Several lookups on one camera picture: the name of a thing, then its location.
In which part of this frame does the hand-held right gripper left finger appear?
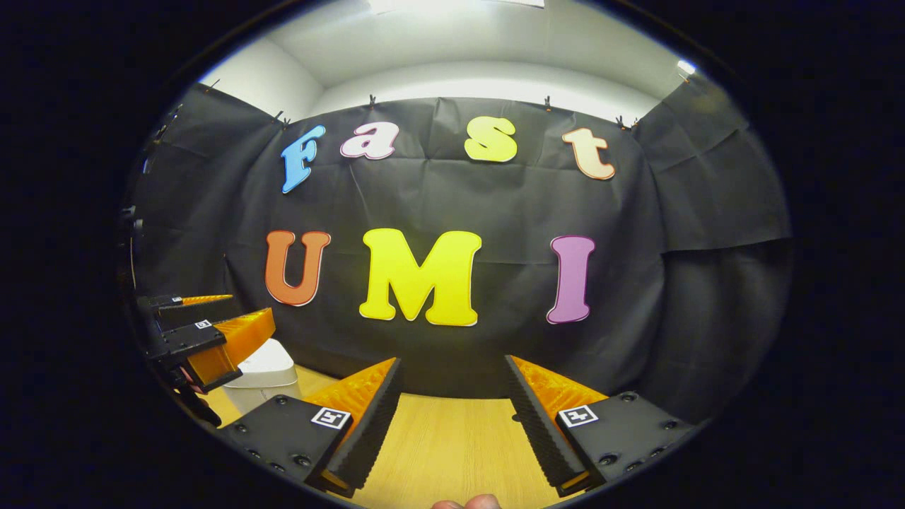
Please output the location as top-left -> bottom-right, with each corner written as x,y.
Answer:
222,357 -> 405,498

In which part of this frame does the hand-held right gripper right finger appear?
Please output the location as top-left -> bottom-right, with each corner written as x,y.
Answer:
504,355 -> 702,498

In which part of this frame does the white desktop garbage bin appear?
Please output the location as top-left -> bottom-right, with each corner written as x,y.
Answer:
223,338 -> 300,416

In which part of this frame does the wooden desktop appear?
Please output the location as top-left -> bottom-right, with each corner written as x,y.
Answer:
202,364 -> 616,509

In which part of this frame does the black backdrop cloth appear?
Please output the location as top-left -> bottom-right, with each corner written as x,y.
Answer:
120,74 -> 793,425

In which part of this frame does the ceiling light panel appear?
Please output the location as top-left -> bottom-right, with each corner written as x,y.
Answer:
368,0 -> 547,13

